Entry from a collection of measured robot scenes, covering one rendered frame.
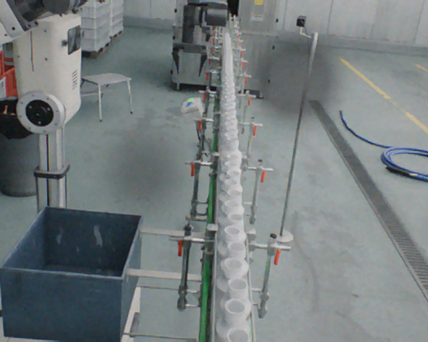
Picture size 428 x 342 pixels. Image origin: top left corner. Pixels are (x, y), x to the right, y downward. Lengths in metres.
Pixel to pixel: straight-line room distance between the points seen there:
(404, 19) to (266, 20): 6.76
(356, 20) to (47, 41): 10.90
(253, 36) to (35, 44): 4.76
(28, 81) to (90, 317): 0.78
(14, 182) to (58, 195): 1.75
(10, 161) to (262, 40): 3.78
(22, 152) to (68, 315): 2.21
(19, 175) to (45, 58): 2.02
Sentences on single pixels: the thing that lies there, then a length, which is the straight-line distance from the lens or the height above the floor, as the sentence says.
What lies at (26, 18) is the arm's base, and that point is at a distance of 1.44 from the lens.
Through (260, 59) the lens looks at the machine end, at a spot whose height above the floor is 0.54.
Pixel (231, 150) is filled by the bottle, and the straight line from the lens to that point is 1.44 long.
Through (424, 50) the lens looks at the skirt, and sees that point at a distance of 12.78.
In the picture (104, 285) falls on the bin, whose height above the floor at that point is 0.92.
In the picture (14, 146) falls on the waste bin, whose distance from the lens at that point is 3.44.
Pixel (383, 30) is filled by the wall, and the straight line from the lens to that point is 12.36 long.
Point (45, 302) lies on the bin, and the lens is 1.34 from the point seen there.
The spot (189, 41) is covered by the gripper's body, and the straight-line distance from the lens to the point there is 1.35.
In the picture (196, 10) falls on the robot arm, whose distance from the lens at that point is 1.34.
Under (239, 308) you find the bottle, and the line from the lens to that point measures 0.87.
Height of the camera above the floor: 1.72
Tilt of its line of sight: 19 degrees down
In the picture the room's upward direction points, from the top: 6 degrees clockwise
